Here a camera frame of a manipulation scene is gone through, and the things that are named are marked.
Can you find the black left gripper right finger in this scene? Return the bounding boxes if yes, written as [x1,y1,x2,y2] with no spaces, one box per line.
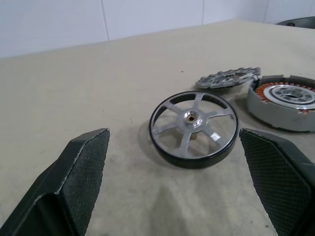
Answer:
[239,128,315,236]

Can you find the grey stator housing copper coils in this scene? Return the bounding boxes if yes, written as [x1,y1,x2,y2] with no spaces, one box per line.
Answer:
[247,75,315,133]

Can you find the dark grey rounded object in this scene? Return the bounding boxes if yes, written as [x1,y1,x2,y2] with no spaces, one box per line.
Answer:
[275,17,315,28]

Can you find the black rimmed silver spoked rotor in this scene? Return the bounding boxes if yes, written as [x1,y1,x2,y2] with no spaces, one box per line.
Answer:
[149,90,241,170]

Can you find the silver motor end cover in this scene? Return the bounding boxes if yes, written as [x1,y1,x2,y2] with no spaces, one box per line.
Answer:
[195,66,261,93]

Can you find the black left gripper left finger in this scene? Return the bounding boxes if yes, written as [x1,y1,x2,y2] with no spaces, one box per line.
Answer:
[0,127,110,236]

